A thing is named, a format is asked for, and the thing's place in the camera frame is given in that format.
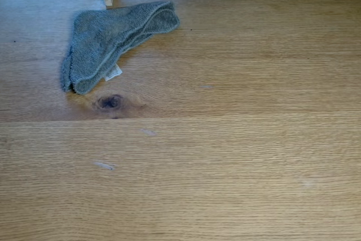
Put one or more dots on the grey terry cleaning cloth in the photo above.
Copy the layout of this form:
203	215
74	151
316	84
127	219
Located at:
96	40

